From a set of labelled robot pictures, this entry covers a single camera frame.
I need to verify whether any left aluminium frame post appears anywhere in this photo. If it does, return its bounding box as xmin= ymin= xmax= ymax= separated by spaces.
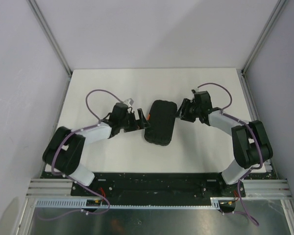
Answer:
xmin=26 ymin=0 xmax=73 ymax=77

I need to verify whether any grey slotted cable duct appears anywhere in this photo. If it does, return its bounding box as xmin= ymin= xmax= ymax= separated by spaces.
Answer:
xmin=36 ymin=198 xmax=220 ymax=210

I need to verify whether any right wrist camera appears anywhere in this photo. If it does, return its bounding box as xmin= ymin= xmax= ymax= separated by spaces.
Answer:
xmin=191 ymin=89 xmax=200 ymax=95

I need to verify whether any aluminium frame post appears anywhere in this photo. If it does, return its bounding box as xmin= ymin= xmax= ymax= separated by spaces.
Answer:
xmin=26 ymin=0 xmax=73 ymax=77
xmin=241 ymin=0 xmax=289 ymax=74

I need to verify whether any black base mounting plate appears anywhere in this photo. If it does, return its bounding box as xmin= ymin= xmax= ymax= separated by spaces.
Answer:
xmin=40 ymin=171 xmax=272 ymax=206

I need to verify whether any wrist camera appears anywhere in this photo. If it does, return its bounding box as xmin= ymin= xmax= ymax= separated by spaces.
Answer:
xmin=123 ymin=98 xmax=134 ymax=107
xmin=191 ymin=89 xmax=200 ymax=95

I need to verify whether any black plastic tool case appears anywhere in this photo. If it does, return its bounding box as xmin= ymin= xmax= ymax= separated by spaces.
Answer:
xmin=144 ymin=100 xmax=177 ymax=146

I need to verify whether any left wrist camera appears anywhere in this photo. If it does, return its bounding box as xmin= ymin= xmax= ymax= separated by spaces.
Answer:
xmin=123 ymin=98 xmax=134 ymax=107

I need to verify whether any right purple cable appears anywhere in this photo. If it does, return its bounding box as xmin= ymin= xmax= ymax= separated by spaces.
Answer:
xmin=197 ymin=82 xmax=264 ymax=226

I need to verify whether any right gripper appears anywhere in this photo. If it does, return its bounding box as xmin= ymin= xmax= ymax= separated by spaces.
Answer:
xmin=174 ymin=98 xmax=201 ymax=122

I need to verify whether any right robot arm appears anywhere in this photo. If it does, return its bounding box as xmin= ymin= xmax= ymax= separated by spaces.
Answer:
xmin=176 ymin=90 xmax=273 ymax=196

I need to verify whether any right aluminium frame post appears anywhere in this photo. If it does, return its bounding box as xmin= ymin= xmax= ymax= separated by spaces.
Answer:
xmin=241 ymin=0 xmax=289 ymax=74

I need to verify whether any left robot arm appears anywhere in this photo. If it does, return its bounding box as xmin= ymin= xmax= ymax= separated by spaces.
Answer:
xmin=42 ymin=102 xmax=150 ymax=196

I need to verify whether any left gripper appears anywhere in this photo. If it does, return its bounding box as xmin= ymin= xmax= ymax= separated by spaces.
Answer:
xmin=119 ymin=109 xmax=149 ymax=133

